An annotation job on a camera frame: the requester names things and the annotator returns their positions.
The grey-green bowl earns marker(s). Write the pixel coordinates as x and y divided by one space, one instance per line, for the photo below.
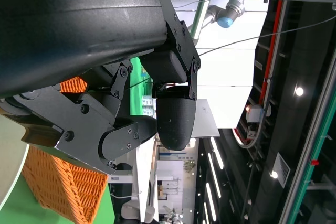
10 155

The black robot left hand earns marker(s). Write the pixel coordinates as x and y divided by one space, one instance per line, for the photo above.
78 37

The ceiling air vent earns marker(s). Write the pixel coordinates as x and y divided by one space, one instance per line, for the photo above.
281 169

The orange wicker basket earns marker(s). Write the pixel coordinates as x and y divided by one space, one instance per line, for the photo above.
65 190

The red ceiling rail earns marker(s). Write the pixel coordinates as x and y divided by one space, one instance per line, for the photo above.
273 37

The white box with orange lamp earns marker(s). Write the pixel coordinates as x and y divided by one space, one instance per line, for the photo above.
254 113

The green printed cloth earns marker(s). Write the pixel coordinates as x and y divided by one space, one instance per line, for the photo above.
135 90

